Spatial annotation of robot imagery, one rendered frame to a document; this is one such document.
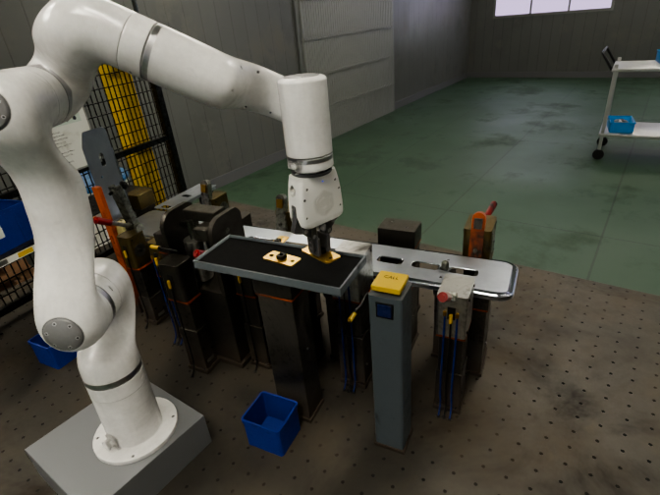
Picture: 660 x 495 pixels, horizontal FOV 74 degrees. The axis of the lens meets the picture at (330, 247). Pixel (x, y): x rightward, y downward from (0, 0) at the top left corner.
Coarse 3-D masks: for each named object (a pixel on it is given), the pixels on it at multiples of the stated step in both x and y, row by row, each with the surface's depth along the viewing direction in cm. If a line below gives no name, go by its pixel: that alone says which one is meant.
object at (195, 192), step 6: (198, 186) 196; (186, 192) 189; (192, 192) 189; (198, 192) 188; (174, 198) 184; (180, 198) 184; (186, 198) 183; (192, 198) 183; (162, 204) 179; (168, 204) 179; (174, 204) 178
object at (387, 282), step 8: (384, 272) 89; (392, 272) 88; (376, 280) 86; (384, 280) 86; (392, 280) 86; (400, 280) 86; (408, 280) 87; (376, 288) 85; (384, 288) 84; (392, 288) 83; (400, 288) 83
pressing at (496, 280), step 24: (144, 216) 169; (288, 240) 141; (336, 240) 138; (384, 264) 122; (408, 264) 121; (432, 264) 121; (456, 264) 119; (480, 264) 118; (504, 264) 117; (432, 288) 112; (480, 288) 108; (504, 288) 108
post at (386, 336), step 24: (408, 288) 87; (408, 312) 89; (384, 336) 89; (408, 336) 92; (384, 360) 92; (408, 360) 95; (384, 384) 95; (408, 384) 98; (384, 408) 99; (408, 408) 102; (384, 432) 103; (408, 432) 105
